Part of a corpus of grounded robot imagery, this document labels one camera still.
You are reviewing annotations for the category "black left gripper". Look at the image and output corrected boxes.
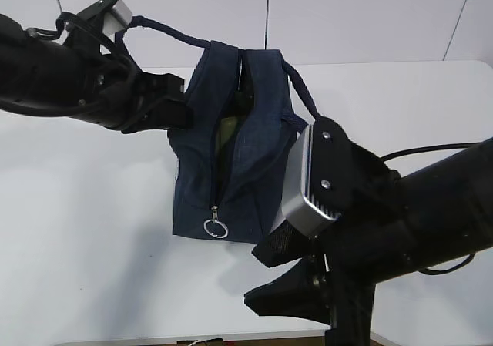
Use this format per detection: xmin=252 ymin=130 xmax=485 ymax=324
xmin=96 ymin=55 xmax=193 ymax=133

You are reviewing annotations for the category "green cucumber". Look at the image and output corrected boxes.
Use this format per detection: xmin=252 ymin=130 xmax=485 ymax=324
xmin=233 ymin=86 xmax=255 ymax=117

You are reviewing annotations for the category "green lid glass container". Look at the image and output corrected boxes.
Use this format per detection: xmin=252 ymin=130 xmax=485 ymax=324
xmin=216 ymin=116 xmax=238 ymax=155

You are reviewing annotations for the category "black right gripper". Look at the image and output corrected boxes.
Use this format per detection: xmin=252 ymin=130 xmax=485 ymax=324
xmin=244 ymin=207 xmax=408 ymax=345

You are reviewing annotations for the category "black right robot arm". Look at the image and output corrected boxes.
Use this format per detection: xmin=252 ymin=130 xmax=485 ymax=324
xmin=244 ymin=140 xmax=492 ymax=345

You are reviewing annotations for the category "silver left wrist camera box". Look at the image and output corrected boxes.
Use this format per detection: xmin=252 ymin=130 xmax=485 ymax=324
xmin=75 ymin=0 xmax=134 ymax=37

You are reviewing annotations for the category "dark blue lunch bag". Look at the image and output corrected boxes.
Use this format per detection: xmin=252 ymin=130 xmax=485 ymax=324
xmin=130 ymin=16 xmax=318 ymax=244

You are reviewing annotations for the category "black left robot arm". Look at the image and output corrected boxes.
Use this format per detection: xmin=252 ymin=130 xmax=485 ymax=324
xmin=1 ymin=12 xmax=193 ymax=134

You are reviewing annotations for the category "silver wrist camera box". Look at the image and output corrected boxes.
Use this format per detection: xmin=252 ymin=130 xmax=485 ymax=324
xmin=280 ymin=116 xmax=401 ymax=237
xmin=75 ymin=0 xmax=134 ymax=37

